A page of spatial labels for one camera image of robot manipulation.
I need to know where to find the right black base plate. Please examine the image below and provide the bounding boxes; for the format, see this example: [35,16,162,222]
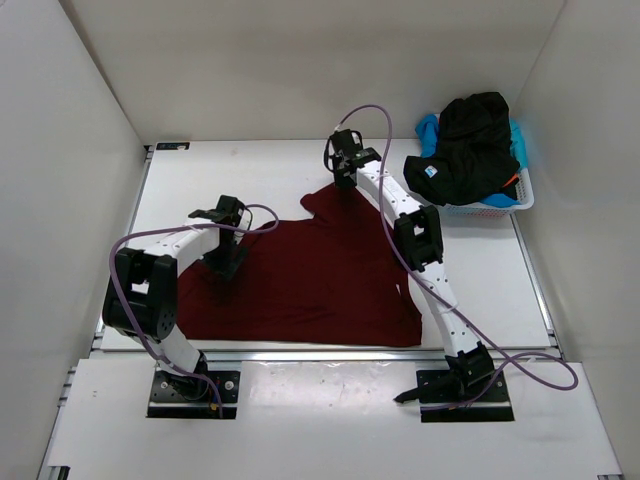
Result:
[394,370,515,423]

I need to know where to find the black t shirt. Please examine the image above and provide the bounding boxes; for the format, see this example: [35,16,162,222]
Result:
[403,92,520,206]

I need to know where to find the black label sticker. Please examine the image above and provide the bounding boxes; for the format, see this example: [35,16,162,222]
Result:
[155,142,190,151]

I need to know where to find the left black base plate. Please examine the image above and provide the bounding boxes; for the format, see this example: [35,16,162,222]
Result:
[147,368,241,420]

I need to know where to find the blue t shirt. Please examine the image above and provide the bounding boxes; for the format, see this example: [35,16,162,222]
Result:
[415,114,528,207]

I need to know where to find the dark red t shirt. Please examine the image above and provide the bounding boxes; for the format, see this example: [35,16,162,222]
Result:
[177,185,422,347]

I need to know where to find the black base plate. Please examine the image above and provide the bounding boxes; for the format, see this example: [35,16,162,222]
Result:
[147,368,241,420]
[394,370,515,423]

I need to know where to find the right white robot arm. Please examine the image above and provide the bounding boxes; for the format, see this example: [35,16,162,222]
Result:
[324,129,495,406]

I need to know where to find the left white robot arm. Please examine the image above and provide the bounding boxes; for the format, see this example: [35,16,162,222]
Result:
[102,195,253,404]

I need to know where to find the white plastic laundry basket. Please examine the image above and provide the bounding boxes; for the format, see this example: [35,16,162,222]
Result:
[440,168,535,218]

